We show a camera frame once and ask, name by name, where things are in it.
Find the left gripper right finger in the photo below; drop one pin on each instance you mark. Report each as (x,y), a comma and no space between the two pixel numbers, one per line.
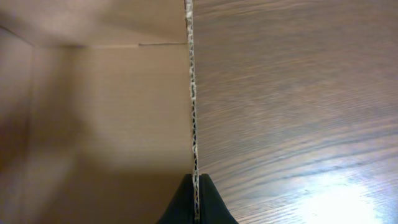
(212,207)

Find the brown cardboard box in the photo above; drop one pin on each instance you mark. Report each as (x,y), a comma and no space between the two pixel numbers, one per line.
(96,109)

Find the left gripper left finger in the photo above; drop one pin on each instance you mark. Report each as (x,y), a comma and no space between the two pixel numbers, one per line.
(181,207)

